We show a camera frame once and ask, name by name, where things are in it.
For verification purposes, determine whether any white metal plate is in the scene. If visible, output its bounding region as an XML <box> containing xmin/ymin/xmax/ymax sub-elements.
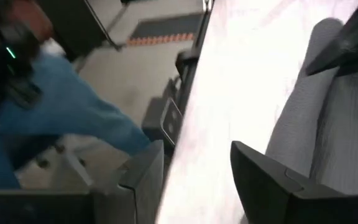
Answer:
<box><xmin>14</xmin><ymin>133</ymin><xmax>131</xmax><ymax>192</ymax></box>

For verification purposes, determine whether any black table frame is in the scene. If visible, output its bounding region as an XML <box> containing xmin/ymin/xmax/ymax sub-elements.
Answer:
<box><xmin>175</xmin><ymin>0</ymin><xmax>216</xmax><ymax>116</ymax></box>

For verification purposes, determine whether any grey towel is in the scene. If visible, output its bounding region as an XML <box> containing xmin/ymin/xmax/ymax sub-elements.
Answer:
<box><xmin>264</xmin><ymin>17</ymin><xmax>358</xmax><ymax>197</ymax></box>

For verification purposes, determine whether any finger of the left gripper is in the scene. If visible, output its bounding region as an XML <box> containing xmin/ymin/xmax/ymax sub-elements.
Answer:
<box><xmin>305</xmin><ymin>0</ymin><xmax>358</xmax><ymax>77</ymax></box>

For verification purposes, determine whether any orange striped black floor mat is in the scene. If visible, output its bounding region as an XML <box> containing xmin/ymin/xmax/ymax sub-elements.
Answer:
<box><xmin>126</xmin><ymin>12</ymin><xmax>205</xmax><ymax>48</ymax></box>

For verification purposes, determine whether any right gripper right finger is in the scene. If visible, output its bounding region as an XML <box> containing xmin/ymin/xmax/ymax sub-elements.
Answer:
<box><xmin>230</xmin><ymin>140</ymin><xmax>345</xmax><ymax>224</ymax></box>

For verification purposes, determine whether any person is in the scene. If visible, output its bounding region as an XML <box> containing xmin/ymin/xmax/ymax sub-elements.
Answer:
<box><xmin>0</xmin><ymin>0</ymin><xmax>152</xmax><ymax>191</ymax></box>

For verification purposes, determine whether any black stand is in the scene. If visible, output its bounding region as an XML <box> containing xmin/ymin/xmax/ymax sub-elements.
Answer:
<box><xmin>39</xmin><ymin>0</ymin><xmax>124</xmax><ymax>60</ymax></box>

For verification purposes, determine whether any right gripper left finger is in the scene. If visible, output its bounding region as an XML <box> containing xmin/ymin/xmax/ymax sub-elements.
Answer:
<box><xmin>93</xmin><ymin>139</ymin><xmax>165</xmax><ymax>224</ymax></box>

